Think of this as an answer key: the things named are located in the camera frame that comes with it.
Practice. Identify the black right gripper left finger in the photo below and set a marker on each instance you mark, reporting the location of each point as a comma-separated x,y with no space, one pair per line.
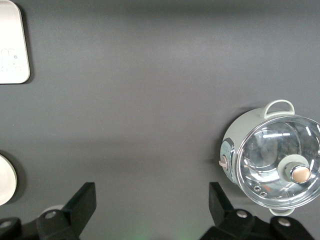
77,207

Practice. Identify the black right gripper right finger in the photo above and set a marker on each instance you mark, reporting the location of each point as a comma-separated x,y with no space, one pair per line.
222,215

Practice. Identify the cream round plate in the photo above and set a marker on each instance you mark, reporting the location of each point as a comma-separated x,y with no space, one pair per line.
6,180

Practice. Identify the cream rectangular tray bunny print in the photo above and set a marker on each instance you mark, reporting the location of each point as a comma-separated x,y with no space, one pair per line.
12,37

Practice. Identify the pale green electric cooking pot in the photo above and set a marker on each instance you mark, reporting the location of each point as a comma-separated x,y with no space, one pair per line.
235,130

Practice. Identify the glass pot lid with knob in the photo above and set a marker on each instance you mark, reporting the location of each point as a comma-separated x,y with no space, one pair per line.
270,140

